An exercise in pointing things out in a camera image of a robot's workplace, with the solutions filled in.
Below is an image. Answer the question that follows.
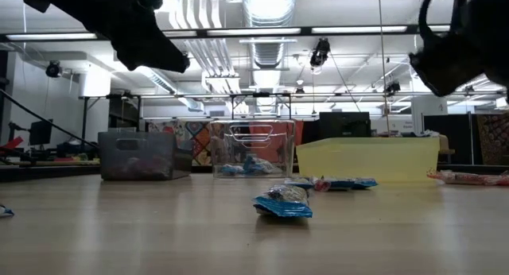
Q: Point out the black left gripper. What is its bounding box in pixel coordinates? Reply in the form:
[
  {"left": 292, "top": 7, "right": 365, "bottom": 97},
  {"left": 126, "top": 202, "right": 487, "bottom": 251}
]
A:
[{"left": 91, "top": 0, "right": 191, "bottom": 72}]

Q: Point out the dark smoky plastic bin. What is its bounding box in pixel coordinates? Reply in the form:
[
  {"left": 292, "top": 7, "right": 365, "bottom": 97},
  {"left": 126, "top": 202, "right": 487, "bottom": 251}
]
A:
[{"left": 97, "top": 130, "right": 194, "bottom": 182}]

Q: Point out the small black monitor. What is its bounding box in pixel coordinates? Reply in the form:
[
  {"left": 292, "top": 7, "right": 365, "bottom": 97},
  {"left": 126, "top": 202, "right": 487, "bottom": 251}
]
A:
[{"left": 28, "top": 118, "right": 54, "bottom": 145}]

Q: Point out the black partition panel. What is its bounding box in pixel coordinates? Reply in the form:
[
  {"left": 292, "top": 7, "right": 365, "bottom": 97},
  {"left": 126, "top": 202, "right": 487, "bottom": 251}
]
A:
[{"left": 423, "top": 114, "right": 474, "bottom": 167}]

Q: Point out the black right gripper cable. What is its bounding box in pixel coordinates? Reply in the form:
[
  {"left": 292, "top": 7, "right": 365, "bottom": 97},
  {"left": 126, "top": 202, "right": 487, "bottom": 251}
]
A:
[{"left": 417, "top": 0, "right": 470, "bottom": 40}]

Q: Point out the red plastic piece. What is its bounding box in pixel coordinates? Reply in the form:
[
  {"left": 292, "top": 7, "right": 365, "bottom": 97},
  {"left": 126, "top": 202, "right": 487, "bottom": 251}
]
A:
[{"left": 0, "top": 136, "right": 24, "bottom": 151}]

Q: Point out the thin hanging cable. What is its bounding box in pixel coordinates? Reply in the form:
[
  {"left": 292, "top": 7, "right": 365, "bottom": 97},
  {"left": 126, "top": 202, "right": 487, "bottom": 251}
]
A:
[{"left": 376, "top": 0, "right": 390, "bottom": 135}]

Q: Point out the clear plastic bin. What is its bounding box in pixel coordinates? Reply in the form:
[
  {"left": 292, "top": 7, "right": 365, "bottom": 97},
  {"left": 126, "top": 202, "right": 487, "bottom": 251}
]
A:
[{"left": 209, "top": 118, "right": 297, "bottom": 180}]

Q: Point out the brown patterned panel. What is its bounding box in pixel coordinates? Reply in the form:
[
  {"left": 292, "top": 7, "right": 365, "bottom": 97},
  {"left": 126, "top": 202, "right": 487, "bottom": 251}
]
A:
[{"left": 476, "top": 114, "right": 509, "bottom": 167}]

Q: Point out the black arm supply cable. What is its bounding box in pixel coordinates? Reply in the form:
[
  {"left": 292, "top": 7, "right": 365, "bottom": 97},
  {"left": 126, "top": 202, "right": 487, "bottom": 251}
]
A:
[{"left": 0, "top": 87, "right": 100, "bottom": 151}]

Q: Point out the black overhead camera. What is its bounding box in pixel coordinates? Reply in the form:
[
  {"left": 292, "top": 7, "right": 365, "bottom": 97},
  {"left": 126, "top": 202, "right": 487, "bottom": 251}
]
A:
[{"left": 309, "top": 37, "right": 332, "bottom": 68}]

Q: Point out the colourful patterned cloth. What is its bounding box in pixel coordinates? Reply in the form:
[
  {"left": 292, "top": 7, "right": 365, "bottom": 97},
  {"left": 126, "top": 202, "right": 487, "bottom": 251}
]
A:
[{"left": 145, "top": 120, "right": 305, "bottom": 167}]

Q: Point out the wide black monitor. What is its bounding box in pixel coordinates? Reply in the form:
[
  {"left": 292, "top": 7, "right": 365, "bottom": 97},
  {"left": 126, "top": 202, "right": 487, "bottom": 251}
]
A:
[{"left": 317, "top": 111, "right": 372, "bottom": 140}]

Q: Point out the overhead frame beam with lights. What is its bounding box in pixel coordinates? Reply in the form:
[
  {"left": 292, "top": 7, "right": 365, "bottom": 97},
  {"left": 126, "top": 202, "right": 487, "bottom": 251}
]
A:
[{"left": 0, "top": 24, "right": 453, "bottom": 44}]

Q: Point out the silver ventilation duct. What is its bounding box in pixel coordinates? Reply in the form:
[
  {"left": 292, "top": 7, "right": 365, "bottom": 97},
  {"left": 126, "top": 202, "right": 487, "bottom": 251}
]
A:
[{"left": 241, "top": 0, "right": 298, "bottom": 117}]

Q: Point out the black ceiling camera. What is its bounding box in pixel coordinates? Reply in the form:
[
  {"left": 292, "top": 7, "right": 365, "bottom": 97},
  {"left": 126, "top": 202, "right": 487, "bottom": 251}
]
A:
[
  {"left": 383, "top": 80, "right": 402, "bottom": 96},
  {"left": 45, "top": 60, "right": 63, "bottom": 79}
]

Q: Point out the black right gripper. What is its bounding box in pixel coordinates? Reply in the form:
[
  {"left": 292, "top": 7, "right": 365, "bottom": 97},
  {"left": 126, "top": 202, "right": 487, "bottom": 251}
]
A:
[{"left": 408, "top": 0, "right": 509, "bottom": 98}]

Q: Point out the yellow plastic bin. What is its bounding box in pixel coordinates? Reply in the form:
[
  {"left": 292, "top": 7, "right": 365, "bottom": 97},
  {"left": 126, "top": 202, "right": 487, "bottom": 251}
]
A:
[{"left": 296, "top": 137, "right": 441, "bottom": 184}]

